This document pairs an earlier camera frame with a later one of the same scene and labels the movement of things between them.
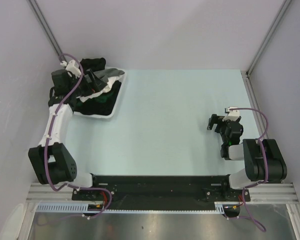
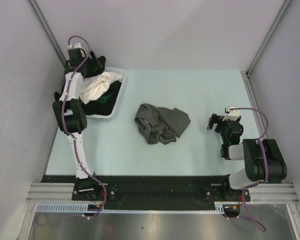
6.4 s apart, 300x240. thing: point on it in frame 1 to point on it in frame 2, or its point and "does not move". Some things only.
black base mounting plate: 163,189 does not move
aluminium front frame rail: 260,193 does not move
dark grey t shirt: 109,72 to 161,125
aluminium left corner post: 45,25 does not move
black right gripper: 214,119 does not move
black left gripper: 96,84 to 94,65
